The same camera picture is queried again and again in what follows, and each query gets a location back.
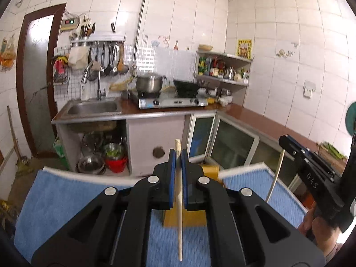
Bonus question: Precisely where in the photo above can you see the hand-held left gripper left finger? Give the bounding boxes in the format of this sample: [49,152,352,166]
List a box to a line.
[31,149,176,267]

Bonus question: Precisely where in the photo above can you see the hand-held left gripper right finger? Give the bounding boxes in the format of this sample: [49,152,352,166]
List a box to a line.
[181,149,325,267]

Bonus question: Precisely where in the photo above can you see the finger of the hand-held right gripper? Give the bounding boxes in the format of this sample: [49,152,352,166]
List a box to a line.
[279,136,341,180]
[286,134,347,174]

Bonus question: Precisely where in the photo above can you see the yellow slotted utensil holder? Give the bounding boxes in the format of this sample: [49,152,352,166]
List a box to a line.
[164,164,223,228]

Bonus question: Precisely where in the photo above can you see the pale wooden chopstick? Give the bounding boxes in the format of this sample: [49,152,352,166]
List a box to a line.
[175,139,184,262]
[265,149,286,203]

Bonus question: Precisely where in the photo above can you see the person's right hand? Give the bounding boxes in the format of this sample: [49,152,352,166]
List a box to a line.
[299,201,342,260]

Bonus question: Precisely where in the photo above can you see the green vegetables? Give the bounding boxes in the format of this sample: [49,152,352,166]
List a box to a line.
[320,142,348,160]

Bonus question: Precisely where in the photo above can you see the brown kitchen counter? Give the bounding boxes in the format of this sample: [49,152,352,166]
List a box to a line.
[51,98,348,173]

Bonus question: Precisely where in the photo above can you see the glass cabinet door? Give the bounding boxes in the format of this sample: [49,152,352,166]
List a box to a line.
[208,117,260,170]
[187,113,217,156]

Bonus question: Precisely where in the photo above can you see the red plastic basin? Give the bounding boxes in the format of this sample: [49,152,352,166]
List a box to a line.
[105,156,128,173]

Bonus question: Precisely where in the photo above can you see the stack of white bowls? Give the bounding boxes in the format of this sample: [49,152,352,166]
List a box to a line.
[218,95,233,108]

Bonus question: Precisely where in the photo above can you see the steel gas stove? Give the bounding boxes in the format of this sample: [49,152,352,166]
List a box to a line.
[130,89,209,109]

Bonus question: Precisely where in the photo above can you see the steel mixing bowl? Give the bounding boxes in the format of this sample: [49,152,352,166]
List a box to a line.
[77,155,106,173]

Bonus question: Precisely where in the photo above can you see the white corner shelf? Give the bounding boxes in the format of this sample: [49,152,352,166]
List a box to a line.
[194,50,253,96]

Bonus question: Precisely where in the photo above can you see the black wok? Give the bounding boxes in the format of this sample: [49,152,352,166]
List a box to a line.
[173,79,201,98]

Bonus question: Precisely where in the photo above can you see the steel cooking pot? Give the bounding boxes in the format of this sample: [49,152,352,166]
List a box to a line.
[135,74,167,94]

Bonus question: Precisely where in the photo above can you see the blue knitted towel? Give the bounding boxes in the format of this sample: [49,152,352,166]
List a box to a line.
[14,162,310,267]

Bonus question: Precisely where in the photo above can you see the steel sink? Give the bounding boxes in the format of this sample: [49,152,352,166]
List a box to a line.
[51,99,123,125]

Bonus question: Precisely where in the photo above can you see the row of condiment bottles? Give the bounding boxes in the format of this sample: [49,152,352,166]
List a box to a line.
[198,56,250,82]

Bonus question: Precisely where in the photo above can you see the steel faucet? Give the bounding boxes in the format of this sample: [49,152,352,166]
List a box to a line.
[81,61,107,101]

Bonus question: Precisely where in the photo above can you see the wooden spatula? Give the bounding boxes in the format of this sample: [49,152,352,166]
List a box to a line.
[117,43,129,73]

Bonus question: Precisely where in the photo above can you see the hanging steel ladles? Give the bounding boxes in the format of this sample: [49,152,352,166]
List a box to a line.
[99,43,119,77]

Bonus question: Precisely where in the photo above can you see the white hanging bag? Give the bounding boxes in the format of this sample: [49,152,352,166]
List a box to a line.
[68,47,90,70]

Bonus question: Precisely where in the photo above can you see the wooden stick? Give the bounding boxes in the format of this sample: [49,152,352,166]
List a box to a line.
[7,106,28,171]

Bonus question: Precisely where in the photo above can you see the brown framed door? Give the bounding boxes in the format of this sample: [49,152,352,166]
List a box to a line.
[16,3,67,158]

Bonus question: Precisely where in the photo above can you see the beige digital display box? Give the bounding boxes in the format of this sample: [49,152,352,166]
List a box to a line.
[61,17,80,30]

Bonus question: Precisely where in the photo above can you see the hanging orange plastic bag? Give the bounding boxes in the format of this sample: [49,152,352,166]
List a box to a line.
[0,35,16,72]

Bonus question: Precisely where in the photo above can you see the white wall socket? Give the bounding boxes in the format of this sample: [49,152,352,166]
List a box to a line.
[303,80,316,99]

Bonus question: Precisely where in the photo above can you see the yellow red wall poster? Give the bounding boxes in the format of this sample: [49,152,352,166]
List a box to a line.
[236,39,253,60]

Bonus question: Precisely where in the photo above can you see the metal wall rack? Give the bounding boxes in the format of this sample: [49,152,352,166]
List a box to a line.
[69,35,126,48]

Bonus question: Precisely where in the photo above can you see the steel wall pipe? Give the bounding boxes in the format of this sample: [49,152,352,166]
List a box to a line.
[133,0,152,70]

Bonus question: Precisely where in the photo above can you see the wall rack cutlery cup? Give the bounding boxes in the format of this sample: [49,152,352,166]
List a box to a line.
[79,21,97,40]

